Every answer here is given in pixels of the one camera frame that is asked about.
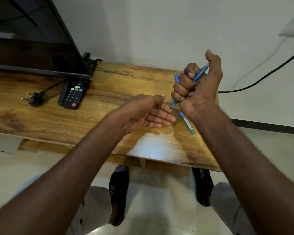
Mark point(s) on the person's right hand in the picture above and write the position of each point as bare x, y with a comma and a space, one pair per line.
203, 95

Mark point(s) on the person's left hand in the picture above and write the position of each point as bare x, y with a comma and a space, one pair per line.
137, 112

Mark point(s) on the teal lead refill tube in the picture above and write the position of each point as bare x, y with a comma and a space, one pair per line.
187, 123

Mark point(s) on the person's left forearm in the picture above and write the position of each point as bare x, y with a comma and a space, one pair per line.
61, 181

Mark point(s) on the person's right forearm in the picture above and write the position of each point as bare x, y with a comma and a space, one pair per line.
247, 173

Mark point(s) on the person's left black sock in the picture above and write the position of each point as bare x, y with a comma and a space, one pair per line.
118, 193

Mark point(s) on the person's black sock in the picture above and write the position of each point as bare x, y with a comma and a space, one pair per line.
202, 186
118, 193

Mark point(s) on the person's right black sock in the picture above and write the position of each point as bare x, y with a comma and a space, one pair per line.
202, 186

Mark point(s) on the person's left grey trouser leg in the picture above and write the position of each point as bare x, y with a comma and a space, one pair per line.
95, 208

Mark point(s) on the person's grey trouser leg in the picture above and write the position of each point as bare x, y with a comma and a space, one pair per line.
223, 200
95, 208

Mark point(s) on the person's right grey trouser leg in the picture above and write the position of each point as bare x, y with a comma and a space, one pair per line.
223, 200

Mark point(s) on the black remote control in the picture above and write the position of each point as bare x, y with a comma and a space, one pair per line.
72, 95

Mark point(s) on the black power strip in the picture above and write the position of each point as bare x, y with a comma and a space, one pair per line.
91, 63

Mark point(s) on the black television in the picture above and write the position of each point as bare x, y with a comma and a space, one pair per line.
31, 48

